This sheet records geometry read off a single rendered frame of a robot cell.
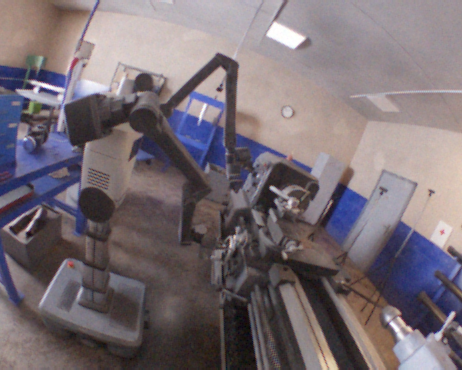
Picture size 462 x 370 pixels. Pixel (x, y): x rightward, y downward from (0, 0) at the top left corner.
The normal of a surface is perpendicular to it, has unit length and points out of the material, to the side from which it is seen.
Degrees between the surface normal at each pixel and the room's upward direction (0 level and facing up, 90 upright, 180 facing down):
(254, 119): 90
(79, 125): 90
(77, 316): 0
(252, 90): 90
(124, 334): 0
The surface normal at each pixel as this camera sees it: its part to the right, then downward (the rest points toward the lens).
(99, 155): 0.19, 0.35
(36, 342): 0.40, -0.88
